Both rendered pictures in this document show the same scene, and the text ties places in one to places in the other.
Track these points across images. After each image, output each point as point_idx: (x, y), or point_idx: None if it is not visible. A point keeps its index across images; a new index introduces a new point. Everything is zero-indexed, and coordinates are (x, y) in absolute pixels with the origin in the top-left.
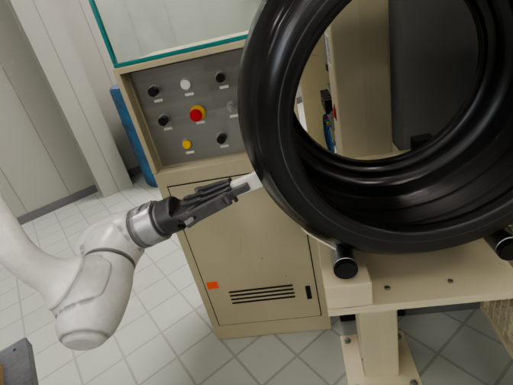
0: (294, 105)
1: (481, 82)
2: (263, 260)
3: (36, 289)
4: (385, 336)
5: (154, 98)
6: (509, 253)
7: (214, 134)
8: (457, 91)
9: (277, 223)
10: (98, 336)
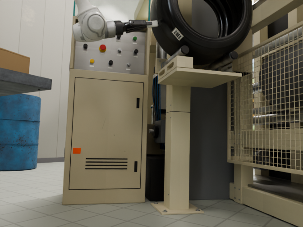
0: None
1: (220, 33)
2: (114, 137)
3: (82, 3)
4: (183, 172)
5: None
6: (233, 55)
7: (107, 61)
8: None
9: (128, 112)
10: (103, 22)
